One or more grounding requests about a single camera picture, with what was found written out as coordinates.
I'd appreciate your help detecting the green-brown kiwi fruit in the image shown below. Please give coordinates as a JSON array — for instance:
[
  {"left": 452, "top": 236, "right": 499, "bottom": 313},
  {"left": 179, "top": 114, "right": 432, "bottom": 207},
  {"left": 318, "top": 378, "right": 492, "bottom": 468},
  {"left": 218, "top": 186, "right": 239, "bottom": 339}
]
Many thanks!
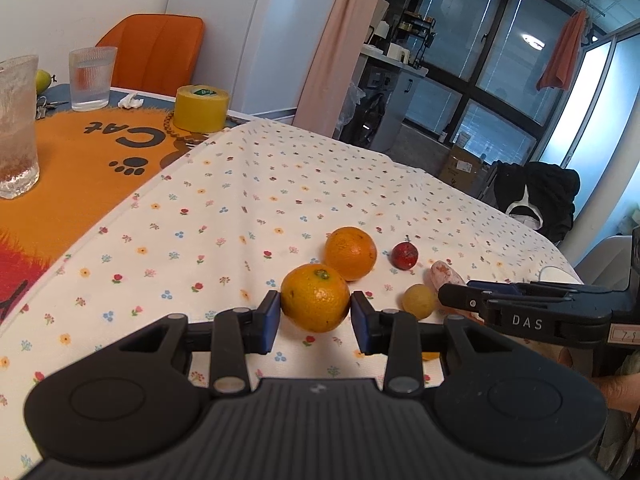
[{"left": 401, "top": 284, "right": 438, "bottom": 320}]

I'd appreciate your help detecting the red small apple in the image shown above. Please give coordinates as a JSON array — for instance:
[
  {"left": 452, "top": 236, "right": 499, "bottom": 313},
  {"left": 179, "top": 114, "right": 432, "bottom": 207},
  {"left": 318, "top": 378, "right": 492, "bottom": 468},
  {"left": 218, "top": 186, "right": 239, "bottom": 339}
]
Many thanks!
[{"left": 390, "top": 237, "right": 419, "bottom": 271}]

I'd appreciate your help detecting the yellow-orange large orange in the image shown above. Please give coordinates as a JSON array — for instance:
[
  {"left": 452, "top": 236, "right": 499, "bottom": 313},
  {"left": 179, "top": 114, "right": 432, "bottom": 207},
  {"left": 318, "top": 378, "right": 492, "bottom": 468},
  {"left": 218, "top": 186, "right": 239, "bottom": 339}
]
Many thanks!
[{"left": 280, "top": 263, "right": 350, "bottom": 333}]

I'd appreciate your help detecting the dark orange large orange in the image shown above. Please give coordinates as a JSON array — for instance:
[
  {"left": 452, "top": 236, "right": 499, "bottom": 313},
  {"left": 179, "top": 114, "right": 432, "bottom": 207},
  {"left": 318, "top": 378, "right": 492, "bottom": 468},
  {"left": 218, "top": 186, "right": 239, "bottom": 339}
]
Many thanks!
[{"left": 323, "top": 226, "right": 378, "bottom": 282}]

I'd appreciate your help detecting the person's right hand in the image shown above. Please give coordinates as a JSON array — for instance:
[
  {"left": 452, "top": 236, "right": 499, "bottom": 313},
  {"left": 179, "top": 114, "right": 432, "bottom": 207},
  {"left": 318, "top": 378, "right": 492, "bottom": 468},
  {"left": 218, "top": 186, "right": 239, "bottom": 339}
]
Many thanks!
[{"left": 592, "top": 373, "right": 640, "bottom": 415}]

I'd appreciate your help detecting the white plate blue rim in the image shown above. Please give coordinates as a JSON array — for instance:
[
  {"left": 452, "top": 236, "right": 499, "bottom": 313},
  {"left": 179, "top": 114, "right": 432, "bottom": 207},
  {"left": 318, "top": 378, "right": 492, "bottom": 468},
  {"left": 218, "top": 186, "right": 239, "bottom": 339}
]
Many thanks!
[{"left": 537, "top": 266, "right": 582, "bottom": 285}]

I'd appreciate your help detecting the grey chair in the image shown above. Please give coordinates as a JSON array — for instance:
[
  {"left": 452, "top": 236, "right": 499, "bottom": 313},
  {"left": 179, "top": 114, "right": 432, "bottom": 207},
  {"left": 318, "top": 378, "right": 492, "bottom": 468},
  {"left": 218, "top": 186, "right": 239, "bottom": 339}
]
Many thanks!
[{"left": 575, "top": 235, "right": 632, "bottom": 290}]

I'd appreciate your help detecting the floral white tablecloth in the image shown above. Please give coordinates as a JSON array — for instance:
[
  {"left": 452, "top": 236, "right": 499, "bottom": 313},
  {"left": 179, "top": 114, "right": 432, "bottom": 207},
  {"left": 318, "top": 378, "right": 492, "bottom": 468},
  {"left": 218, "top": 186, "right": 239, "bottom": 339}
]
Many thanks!
[{"left": 1, "top": 120, "right": 577, "bottom": 479}]

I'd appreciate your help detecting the black jacket on chair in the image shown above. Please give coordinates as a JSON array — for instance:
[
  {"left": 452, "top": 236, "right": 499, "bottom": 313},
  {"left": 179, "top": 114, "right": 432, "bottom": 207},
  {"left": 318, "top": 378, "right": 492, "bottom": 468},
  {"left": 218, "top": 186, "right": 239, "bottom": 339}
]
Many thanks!
[{"left": 492, "top": 162, "right": 580, "bottom": 245}]

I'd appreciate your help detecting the cardboard box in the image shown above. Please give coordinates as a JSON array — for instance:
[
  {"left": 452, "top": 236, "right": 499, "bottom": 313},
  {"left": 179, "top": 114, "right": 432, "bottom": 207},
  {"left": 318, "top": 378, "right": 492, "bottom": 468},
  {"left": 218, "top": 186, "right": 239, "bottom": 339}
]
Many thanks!
[{"left": 438, "top": 145, "right": 483, "bottom": 192}]

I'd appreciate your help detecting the orange hanging towel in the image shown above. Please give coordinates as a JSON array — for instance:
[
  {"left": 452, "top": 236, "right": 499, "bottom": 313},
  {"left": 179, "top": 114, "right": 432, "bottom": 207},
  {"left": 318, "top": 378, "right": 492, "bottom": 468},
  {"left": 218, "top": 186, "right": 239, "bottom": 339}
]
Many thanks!
[{"left": 536, "top": 9, "right": 588, "bottom": 91}]

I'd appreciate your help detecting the yellow tape roll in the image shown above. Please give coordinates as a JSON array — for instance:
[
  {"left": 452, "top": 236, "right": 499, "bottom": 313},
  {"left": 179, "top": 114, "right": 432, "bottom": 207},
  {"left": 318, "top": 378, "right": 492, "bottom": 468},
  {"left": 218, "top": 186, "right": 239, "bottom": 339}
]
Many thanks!
[{"left": 172, "top": 84, "right": 230, "bottom": 133}]

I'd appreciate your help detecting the orange cat table mat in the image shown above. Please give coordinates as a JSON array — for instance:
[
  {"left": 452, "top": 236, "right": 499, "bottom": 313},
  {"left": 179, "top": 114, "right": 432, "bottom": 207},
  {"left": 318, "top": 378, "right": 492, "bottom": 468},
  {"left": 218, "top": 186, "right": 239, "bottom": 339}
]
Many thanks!
[{"left": 1, "top": 84, "right": 205, "bottom": 316}]

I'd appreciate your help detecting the pink curtain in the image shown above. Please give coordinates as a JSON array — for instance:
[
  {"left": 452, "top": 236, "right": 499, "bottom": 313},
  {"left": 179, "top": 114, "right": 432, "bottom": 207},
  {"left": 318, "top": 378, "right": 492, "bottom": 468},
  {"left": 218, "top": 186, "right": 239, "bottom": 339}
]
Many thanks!
[{"left": 293, "top": 0, "right": 378, "bottom": 136}]

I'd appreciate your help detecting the white kettle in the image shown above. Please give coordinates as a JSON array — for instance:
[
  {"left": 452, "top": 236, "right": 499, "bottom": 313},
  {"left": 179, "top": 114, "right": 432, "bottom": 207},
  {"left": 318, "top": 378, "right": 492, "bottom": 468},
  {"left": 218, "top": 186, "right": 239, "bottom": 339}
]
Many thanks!
[{"left": 386, "top": 42, "right": 410, "bottom": 64}]

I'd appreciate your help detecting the tall frosted drinking glass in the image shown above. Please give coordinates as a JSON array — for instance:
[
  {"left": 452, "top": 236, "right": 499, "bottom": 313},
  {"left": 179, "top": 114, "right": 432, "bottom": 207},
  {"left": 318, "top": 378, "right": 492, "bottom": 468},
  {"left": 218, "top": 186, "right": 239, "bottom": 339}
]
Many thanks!
[{"left": 0, "top": 54, "right": 39, "bottom": 200}]

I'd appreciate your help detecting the black spice rack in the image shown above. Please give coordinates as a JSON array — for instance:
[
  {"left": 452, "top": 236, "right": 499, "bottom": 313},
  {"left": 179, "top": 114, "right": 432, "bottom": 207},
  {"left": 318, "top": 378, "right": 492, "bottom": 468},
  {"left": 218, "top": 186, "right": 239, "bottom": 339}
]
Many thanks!
[{"left": 396, "top": 10, "right": 437, "bottom": 68}]

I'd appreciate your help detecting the orange chair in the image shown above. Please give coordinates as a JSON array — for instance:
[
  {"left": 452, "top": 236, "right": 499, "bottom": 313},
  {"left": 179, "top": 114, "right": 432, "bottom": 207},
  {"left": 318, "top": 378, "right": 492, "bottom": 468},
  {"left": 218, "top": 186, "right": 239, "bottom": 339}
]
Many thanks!
[{"left": 96, "top": 14, "right": 205, "bottom": 96}]

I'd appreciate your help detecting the short clear drinking glass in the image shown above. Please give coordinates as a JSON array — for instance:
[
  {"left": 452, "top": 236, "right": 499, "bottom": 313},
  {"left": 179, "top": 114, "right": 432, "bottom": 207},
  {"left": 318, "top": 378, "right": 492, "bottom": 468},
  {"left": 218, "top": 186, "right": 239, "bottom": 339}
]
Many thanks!
[{"left": 68, "top": 47, "right": 117, "bottom": 112}]

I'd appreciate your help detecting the white refrigerator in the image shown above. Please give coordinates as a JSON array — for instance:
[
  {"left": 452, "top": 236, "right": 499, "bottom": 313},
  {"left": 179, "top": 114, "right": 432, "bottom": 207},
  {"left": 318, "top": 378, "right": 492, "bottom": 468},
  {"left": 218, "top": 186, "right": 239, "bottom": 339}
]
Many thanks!
[{"left": 167, "top": 0, "right": 335, "bottom": 122}]

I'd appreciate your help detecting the green apple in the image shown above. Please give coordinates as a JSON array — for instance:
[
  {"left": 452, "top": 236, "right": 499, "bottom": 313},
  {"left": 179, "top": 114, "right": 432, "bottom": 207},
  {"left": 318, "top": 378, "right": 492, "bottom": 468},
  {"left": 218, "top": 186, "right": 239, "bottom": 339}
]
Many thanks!
[{"left": 36, "top": 70, "right": 55, "bottom": 96}]

